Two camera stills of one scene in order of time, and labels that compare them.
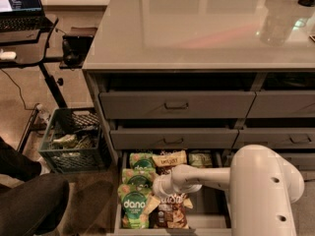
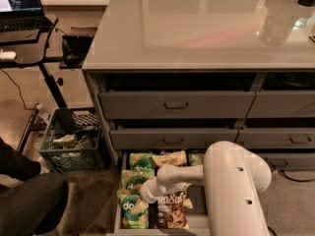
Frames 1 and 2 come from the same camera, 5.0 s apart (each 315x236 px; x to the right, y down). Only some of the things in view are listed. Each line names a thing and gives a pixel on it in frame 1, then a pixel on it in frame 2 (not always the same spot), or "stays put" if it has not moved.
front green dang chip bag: x=133 y=206 stays put
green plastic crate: x=73 y=142 stays put
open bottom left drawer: x=141 y=211 stays put
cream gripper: x=162 y=188 → x=152 y=193
